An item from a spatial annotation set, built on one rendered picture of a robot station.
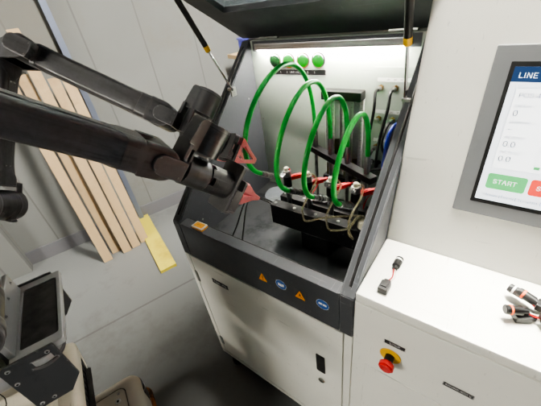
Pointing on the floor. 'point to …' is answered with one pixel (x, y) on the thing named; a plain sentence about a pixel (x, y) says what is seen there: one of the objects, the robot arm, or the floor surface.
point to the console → (449, 217)
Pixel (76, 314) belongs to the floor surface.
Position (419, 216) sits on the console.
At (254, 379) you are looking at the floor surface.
